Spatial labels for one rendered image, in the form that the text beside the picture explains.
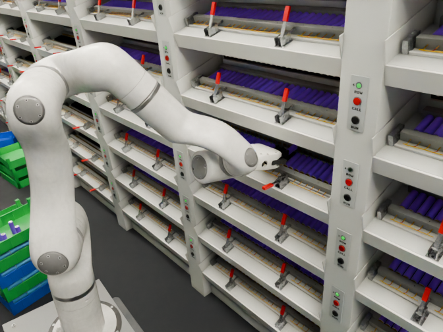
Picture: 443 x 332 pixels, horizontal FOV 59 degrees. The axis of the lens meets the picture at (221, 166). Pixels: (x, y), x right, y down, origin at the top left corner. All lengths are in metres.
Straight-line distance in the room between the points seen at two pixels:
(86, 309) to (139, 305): 0.69
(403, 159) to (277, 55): 0.38
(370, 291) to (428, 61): 0.61
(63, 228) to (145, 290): 1.01
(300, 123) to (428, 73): 0.36
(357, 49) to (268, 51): 0.24
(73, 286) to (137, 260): 0.99
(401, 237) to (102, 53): 0.78
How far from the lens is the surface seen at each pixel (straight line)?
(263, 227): 1.32
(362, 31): 0.86
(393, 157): 0.92
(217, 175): 0.97
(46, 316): 1.45
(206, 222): 1.64
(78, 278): 1.17
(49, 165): 0.96
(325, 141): 0.97
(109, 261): 2.18
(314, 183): 1.11
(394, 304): 1.14
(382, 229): 1.03
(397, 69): 0.84
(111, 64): 0.87
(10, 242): 1.91
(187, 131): 0.91
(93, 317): 1.28
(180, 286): 1.94
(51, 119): 0.86
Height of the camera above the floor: 1.37
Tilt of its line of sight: 28 degrees down
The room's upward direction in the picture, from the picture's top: 4 degrees counter-clockwise
